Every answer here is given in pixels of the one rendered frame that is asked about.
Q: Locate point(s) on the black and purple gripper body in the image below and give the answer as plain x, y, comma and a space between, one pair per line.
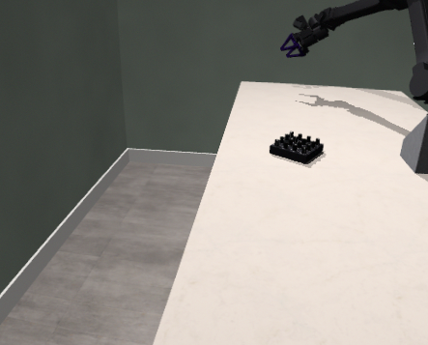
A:
308, 41

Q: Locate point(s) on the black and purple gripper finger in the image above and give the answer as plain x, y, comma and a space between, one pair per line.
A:
295, 55
290, 47

